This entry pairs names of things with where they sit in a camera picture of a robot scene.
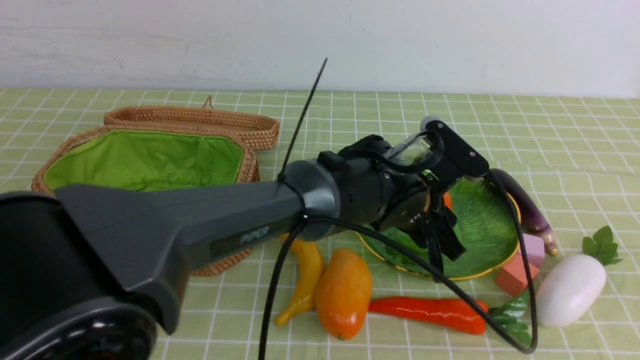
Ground orange toy mango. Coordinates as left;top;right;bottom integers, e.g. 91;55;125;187
314;248;373;341

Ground yellow toy banana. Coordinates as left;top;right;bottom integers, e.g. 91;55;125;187
274;239;325;326

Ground black cable tie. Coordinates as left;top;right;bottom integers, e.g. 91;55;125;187
277;57;329;182

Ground lilac foam cube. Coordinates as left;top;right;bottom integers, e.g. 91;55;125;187
522;234;546;269

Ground woven wicker basket green lining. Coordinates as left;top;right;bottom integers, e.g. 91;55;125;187
30;125;260;195

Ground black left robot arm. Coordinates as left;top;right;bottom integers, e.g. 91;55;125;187
1;130;467;360

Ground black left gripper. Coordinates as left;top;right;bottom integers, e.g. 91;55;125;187
372;171;467;272

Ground purple toy eggplant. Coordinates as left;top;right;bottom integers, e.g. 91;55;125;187
490;168;558;256

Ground orange toy persimmon green calyx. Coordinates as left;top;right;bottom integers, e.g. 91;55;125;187
443;192;454;211

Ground pink foam cube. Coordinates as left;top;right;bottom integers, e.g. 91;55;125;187
494;253;540;297

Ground white toy radish green leaves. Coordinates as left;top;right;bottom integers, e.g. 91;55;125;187
535;225;621;328

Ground green leaf-shaped ceramic plate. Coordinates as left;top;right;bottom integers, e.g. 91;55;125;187
358;180;520;281

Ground woven wicker basket lid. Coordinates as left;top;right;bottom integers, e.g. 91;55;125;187
103;96;281;151

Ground orange toy carrot green leaves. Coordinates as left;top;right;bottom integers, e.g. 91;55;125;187
368;294;532;346

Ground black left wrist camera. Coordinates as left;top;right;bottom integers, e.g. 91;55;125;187
382;116;490;193

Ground green checkered tablecloth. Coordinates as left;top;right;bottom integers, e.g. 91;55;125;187
0;88;640;360

